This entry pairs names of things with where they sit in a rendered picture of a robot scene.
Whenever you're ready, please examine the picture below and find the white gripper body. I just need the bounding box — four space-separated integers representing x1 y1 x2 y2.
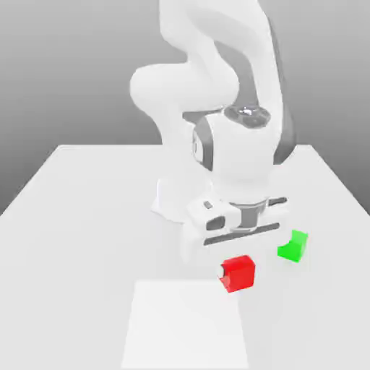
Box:
198 214 292 262

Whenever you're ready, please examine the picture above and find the small red cube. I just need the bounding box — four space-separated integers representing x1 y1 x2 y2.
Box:
217 254 257 294

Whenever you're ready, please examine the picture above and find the small green cube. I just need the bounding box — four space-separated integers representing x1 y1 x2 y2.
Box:
276 229 309 263

